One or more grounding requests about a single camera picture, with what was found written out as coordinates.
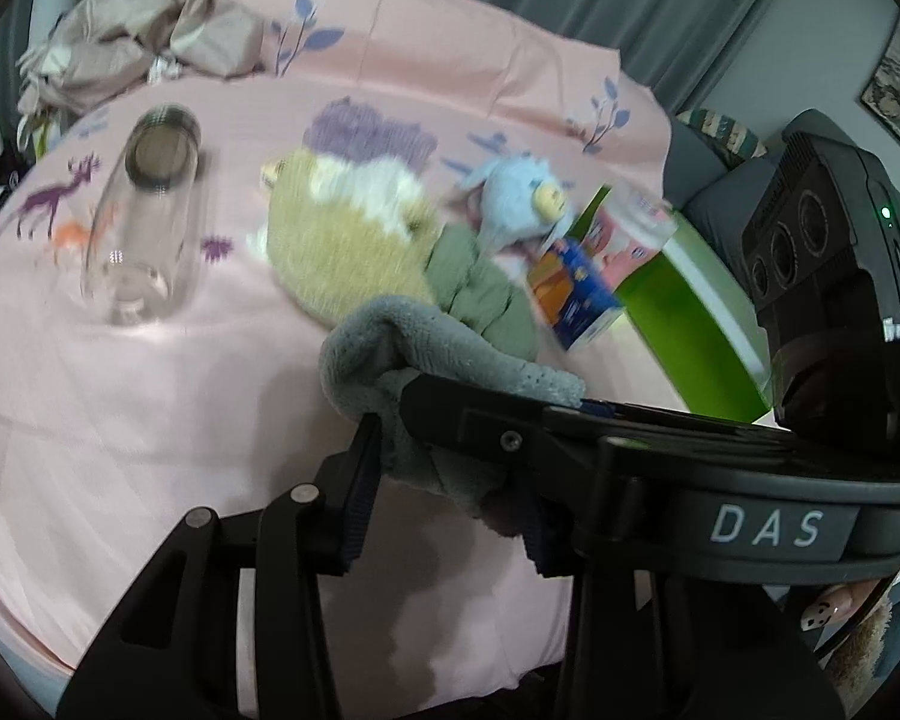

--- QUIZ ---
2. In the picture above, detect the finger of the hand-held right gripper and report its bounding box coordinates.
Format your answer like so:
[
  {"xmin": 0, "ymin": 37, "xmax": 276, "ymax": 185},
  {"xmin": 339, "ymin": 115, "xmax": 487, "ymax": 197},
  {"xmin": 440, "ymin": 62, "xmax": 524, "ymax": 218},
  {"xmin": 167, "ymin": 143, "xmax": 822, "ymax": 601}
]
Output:
[
  {"xmin": 544, "ymin": 399, "xmax": 792, "ymax": 442},
  {"xmin": 399, "ymin": 373, "xmax": 623, "ymax": 522}
]

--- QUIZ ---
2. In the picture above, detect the crumpled beige blanket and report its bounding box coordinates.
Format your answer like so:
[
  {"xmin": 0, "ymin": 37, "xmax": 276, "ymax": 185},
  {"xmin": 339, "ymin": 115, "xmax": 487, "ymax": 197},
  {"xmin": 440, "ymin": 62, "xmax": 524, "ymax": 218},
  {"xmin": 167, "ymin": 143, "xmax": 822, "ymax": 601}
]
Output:
[{"xmin": 15, "ymin": 0, "xmax": 269, "ymax": 119}]

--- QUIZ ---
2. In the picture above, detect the patterned pillow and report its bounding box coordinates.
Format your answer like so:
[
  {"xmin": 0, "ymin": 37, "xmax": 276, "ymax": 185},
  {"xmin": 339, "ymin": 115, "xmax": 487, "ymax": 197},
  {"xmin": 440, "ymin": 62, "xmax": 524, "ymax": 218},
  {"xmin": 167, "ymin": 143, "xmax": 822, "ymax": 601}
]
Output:
[{"xmin": 675, "ymin": 108, "xmax": 768, "ymax": 167}]

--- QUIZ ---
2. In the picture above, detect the grey towel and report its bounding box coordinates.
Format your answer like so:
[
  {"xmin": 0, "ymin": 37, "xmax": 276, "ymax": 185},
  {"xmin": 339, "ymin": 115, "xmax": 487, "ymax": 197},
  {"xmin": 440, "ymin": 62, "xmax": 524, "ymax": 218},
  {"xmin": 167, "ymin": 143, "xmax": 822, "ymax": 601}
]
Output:
[{"xmin": 319, "ymin": 296, "xmax": 587, "ymax": 539}]

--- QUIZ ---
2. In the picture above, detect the beige plush toy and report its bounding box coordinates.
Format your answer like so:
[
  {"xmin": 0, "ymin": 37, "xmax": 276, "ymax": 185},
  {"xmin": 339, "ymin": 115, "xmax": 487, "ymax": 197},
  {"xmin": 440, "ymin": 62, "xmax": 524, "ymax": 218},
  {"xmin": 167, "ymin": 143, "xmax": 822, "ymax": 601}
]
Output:
[{"xmin": 257, "ymin": 150, "xmax": 442, "ymax": 328}]

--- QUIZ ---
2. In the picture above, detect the clear glass jar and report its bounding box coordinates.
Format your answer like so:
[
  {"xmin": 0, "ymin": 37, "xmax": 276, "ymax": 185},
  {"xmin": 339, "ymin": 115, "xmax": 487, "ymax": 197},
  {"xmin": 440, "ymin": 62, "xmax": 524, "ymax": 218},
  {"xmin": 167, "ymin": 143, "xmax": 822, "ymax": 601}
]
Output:
[{"xmin": 80, "ymin": 106, "xmax": 205, "ymax": 328}]

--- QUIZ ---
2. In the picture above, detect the light blue plush toy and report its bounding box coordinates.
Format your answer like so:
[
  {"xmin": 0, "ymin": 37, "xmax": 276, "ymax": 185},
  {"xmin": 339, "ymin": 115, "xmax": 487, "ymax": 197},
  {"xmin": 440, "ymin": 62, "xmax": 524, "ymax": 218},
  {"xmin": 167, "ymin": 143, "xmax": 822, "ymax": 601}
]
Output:
[{"xmin": 448, "ymin": 154, "xmax": 572, "ymax": 254}]

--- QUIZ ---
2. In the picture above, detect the blue carton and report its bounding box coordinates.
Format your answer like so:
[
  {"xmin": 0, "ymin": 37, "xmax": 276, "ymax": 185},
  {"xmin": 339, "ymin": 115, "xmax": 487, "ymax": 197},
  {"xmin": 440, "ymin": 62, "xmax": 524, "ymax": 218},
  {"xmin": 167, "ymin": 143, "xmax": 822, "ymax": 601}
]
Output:
[{"xmin": 527, "ymin": 235, "xmax": 625, "ymax": 351}]

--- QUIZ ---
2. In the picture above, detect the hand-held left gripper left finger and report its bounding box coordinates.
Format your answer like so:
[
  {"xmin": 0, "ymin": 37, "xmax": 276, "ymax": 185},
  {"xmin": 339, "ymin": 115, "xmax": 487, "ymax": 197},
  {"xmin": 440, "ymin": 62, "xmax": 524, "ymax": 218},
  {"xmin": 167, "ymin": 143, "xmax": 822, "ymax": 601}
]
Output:
[{"xmin": 56, "ymin": 416, "xmax": 382, "ymax": 720}]

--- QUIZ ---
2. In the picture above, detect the pink plastic cup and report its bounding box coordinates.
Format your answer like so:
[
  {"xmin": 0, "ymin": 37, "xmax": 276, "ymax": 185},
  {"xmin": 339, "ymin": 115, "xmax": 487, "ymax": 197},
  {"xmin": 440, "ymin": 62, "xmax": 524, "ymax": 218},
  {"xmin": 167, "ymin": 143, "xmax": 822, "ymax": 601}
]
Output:
[{"xmin": 583, "ymin": 180, "xmax": 680, "ymax": 295}]

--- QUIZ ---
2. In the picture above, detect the grey sofa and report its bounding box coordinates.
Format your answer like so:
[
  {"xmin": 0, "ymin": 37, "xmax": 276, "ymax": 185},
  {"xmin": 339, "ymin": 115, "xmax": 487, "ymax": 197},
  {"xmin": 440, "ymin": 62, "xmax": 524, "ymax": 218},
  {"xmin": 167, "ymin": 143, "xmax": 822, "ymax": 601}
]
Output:
[{"xmin": 664, "ymin": 116, "xmax": 790, "ymax": 242}]

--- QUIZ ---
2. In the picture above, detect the person's right hand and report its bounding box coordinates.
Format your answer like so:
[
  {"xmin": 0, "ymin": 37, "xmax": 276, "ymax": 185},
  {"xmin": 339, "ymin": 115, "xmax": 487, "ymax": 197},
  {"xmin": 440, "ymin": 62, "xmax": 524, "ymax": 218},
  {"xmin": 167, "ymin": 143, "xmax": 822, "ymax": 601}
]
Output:
[{"xmin": 799, "ymin": 581, "xmax": 897, "ymax": 650}]

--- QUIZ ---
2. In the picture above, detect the green box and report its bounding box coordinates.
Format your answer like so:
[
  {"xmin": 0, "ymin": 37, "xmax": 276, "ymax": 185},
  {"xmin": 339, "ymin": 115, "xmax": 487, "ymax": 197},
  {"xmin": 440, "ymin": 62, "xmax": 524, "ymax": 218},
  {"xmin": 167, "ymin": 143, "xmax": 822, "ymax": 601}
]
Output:
[{"xmin": 568, "ymin": 184, "xmax": 779, "ymax": 426}]

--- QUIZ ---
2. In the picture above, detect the yellow green cloth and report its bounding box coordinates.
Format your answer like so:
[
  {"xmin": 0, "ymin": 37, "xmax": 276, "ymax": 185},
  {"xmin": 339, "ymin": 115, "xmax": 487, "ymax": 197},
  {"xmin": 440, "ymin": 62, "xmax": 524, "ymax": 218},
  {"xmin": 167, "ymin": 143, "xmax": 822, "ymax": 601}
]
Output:
[{"xmin": 18, "ymin": 111, "xmax": 55, "ymax": 160}]

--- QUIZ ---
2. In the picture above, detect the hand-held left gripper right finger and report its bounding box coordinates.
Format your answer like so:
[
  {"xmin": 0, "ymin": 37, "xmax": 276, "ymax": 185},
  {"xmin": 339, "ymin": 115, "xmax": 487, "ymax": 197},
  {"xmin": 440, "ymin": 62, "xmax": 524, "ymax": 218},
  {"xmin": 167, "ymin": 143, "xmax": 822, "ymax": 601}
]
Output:
[{"xmin": 525, "ymin": 480, "xmax": 845, "ymax": 720}]

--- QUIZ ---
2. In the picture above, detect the pink printed bedsheet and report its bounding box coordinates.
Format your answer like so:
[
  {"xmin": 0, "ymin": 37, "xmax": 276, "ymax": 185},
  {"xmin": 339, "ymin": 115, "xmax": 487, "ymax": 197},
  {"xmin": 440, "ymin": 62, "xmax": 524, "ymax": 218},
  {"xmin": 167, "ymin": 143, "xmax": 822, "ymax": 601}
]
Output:
[{"xmin": 0, "ymin": 0, "xmax": 677, "ymax": 700}]

